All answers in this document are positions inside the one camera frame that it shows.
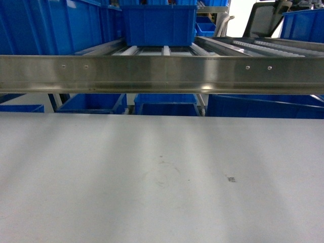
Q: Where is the lower blue bin centre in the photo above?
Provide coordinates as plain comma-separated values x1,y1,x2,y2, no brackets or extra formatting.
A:
134,94,200,116

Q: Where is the large blue bin left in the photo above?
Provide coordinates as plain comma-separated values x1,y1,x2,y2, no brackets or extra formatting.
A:
1,1,125,55

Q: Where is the blue bin far right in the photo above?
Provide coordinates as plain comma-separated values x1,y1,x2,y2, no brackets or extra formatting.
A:
280,9,323,44

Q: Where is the grey mesh office chair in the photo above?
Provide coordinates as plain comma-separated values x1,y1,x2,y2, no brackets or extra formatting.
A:
243,1,292,38

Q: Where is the blue bin centre on rollers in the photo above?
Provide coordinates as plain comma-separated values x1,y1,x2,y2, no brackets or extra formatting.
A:
121,5,197,47

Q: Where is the stainless steel shelf rail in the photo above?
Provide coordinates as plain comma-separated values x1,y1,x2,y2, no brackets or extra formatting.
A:
1,55,323,95

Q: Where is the lower blue bin far left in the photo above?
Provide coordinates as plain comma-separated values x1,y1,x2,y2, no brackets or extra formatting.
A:
1,104,45,113

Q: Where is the lower blue bin right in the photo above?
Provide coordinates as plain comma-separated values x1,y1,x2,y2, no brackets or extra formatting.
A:
206,94,323,119

